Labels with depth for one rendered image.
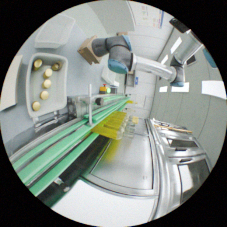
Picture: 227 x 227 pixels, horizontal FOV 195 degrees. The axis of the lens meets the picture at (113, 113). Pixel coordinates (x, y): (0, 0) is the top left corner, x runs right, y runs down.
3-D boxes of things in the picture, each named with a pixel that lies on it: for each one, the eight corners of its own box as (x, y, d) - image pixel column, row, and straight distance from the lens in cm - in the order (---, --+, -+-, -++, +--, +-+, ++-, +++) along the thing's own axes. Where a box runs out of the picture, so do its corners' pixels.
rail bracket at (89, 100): (77, 122, 33) (100, 130, 26) (74, 84, 30) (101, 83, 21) (81, 120, 35) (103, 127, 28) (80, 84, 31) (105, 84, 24)
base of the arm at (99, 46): (95, 35, 59) (108, 31, 55) (104, 47, 66) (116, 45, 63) (88, 49, 48) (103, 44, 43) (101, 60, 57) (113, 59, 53)
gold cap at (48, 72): (43, 70, 37) (45, 67, 33) (49, 71, 38) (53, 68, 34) (42, 79, 36) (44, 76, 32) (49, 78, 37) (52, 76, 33)
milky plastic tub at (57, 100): (29, 114, 37) (30, 120, 29) (30, 61, 39) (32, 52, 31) (59, 105, 41) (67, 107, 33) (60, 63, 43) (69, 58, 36)
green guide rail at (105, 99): (82, 102, 33) (96, 105, 28) (82, 100, 33) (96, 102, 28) (128, 94, 199) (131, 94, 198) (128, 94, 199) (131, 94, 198)
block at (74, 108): (68, 115, 38) (76, 119, 32) (66, 97, 35) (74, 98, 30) (73, 113, 39) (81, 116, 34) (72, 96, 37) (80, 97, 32)
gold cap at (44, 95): (39, 91, 35) (40, 91, 31) (46, 90, 36) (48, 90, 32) (39, 100, 35) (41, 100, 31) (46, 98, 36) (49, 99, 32)
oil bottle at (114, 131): (85, 129, 40) (121, 141, 32) (84, 121, 37) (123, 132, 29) (91, 125, 44) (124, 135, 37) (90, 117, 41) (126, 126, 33)
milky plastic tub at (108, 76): (102, 63, 80) (109, 62, 76) (109, 73, 96) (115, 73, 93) (98, 77, 71) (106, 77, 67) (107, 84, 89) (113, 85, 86)
